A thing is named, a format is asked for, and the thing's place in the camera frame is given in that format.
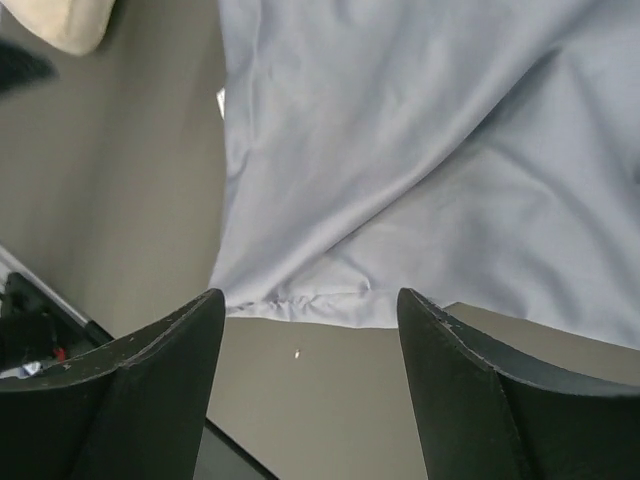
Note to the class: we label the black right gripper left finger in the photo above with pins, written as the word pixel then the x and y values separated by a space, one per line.
pixel 133 408

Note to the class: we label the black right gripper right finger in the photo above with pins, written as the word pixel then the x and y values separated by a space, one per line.
pixel 485 410

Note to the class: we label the grey fabric pillowcase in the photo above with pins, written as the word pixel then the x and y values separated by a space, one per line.
pixel 478 152

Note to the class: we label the cream bear print pillow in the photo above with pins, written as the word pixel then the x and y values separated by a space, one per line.
pixel 76 27

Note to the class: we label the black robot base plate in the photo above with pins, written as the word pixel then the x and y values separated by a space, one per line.
pixel 36 335

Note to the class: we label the aluminium front frame rail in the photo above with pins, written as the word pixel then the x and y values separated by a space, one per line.
pixel 11 264

